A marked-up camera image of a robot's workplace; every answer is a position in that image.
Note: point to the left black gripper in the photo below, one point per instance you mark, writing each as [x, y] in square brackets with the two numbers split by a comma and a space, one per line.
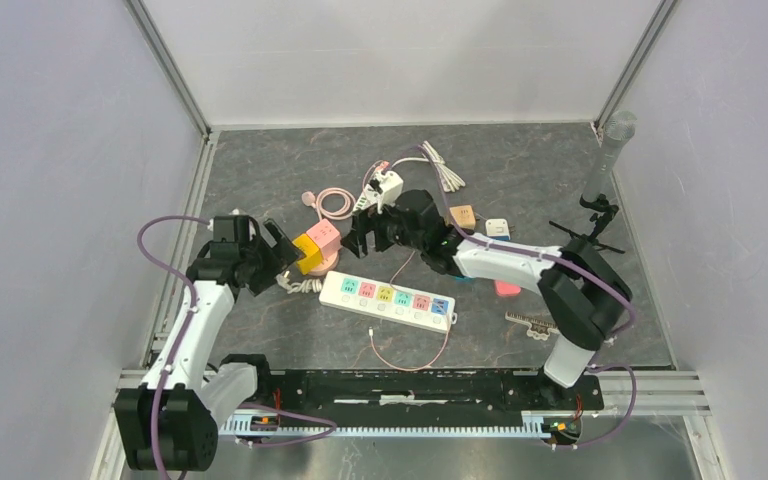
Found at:
[281, 253]

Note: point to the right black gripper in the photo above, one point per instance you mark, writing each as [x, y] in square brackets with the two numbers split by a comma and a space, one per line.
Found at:
[364, 221]

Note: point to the pink round socket stack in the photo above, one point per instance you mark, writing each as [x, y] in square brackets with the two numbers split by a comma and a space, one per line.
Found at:
[328, 264]

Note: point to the yellow cube adapter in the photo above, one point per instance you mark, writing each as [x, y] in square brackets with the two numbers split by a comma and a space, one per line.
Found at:
[310, 254]

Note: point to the large white power strip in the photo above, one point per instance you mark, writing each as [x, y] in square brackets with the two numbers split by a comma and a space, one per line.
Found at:
[398, 304]

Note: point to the tan cube adapter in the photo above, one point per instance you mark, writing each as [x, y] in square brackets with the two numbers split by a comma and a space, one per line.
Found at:
[463, 216]

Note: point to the white square plug adapter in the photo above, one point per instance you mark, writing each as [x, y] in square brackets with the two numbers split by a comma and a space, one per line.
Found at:
[497, 229]

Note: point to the pink plug adapter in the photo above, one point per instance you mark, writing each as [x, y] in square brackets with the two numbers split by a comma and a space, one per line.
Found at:
[505, 290]

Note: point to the small white power strip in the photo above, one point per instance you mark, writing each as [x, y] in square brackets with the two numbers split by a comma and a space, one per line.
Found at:
[369, 196]

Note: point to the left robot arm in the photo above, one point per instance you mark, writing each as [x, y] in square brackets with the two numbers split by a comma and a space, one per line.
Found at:
[170, 421]

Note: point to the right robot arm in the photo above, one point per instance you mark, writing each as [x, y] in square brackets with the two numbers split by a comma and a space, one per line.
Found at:
[584, 295]

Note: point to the white comb-like part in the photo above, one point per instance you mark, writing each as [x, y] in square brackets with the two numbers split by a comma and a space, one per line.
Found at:
[537, 327]

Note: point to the grey microphone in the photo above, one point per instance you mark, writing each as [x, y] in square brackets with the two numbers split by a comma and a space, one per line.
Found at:
[617, 132]

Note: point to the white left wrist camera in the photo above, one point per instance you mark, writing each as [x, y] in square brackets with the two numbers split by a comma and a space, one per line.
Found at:
[234, 212]

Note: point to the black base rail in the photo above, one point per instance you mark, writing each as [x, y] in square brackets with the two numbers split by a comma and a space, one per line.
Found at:
[481, 397]

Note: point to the white cable duct strip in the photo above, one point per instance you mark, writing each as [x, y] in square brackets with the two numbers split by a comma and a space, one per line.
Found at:
[242, 424]

